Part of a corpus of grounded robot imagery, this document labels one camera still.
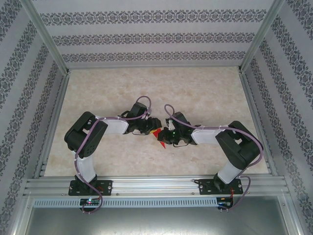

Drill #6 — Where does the red paper sheet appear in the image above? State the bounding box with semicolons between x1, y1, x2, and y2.
151;128;167;150

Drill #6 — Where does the grey metal sheet panel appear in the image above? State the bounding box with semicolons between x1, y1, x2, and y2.
24;207;291;235

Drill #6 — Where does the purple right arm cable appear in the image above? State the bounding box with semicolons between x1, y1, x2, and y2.
163;104;265;211

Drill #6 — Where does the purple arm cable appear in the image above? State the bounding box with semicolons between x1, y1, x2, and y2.
74;95;154;215
163;104;265;211

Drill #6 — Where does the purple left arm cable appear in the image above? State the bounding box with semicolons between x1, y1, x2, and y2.
74;95;154;215

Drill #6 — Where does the aluminium base rail beam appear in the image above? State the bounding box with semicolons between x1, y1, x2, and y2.
23;174;289;197

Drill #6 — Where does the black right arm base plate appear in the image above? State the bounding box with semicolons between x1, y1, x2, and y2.
198;178;243;196

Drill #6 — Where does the slotted grey cable duct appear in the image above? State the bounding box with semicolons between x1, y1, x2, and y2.
32;197;219;208

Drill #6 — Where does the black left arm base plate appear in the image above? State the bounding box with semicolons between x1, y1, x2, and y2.
68;180;113;197

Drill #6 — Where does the aluminium table side rail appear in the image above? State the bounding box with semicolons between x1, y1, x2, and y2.
33;72;71;179
238;70;279;177

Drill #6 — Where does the aluminium frame post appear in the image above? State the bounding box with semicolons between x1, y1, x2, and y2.
238;0;293;74
21;0;71;75

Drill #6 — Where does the short aluminium frame bar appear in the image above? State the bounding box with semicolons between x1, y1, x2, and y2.
285;194;305;235
11;193;34;235

